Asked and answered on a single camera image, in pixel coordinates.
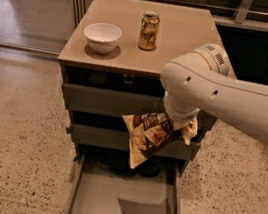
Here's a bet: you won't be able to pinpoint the top grey drawer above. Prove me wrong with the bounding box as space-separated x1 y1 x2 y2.
57 80 219 134

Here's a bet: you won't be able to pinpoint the middle grey drawer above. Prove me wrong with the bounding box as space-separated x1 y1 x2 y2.
70 124 201 160

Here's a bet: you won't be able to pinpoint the brown chip bag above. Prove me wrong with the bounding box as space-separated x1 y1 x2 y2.
122 112 179 169

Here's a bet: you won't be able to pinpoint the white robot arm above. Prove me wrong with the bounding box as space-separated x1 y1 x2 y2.
160 43 268 146

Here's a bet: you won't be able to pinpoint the white ceramic bowl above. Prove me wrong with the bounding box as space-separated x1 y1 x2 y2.
83 23 122 55

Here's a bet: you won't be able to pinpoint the gold soda can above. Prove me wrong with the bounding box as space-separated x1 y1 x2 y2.
138 11 160 51

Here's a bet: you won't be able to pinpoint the bottom open grey drawer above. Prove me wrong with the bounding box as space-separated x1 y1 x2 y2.
63 153 180 214

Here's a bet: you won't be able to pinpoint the grey drawer cabinet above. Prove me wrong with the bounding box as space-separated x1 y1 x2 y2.
42 0 248 181

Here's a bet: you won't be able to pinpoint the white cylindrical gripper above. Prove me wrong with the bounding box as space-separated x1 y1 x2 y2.
163 92 200 145

